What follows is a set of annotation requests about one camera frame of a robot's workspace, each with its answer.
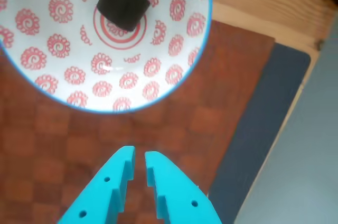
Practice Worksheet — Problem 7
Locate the black cylinder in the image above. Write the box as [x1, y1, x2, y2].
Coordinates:
[96, 0, 151, 33]

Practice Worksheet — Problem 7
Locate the brown checkered leather mat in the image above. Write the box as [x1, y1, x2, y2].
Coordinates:
[0, 19, 276, 224]

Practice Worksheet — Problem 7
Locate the white bowl with red flowers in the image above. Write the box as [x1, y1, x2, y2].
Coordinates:
[0, 0, 214, 114]

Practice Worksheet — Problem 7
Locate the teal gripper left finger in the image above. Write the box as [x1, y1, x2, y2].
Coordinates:
[57, 145, 136, 224]

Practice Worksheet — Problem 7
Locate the dark grey desk pad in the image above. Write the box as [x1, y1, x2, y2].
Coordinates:
[208, 43, 311, 224]

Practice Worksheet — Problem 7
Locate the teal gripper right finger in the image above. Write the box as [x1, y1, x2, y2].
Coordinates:
[144, 151, 222, 224]

